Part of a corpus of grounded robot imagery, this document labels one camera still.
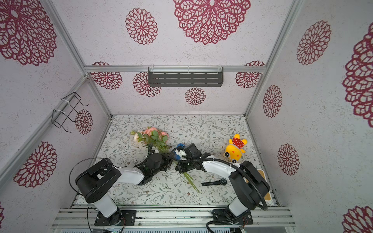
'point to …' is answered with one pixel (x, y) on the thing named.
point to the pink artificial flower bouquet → (151, 136)
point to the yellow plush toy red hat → (235, 148)
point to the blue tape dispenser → (178, 155)
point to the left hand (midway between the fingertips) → (176, 154)
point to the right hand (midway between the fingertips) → (175, 167)
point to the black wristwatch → (223, 181)
